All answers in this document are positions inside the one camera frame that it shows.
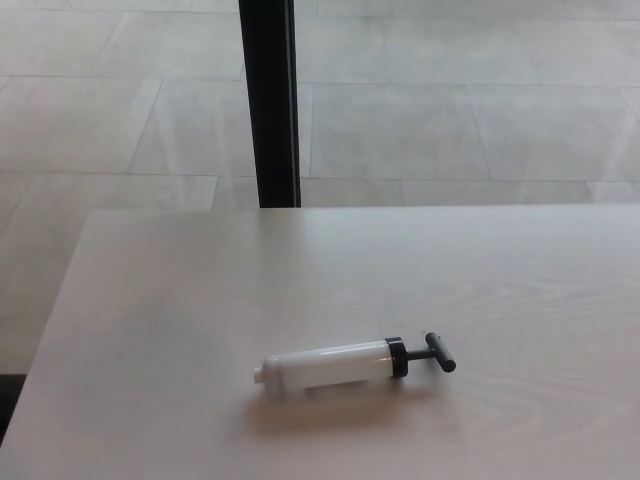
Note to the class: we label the black vertical window frame post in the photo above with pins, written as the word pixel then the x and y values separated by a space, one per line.
pixel 270 100

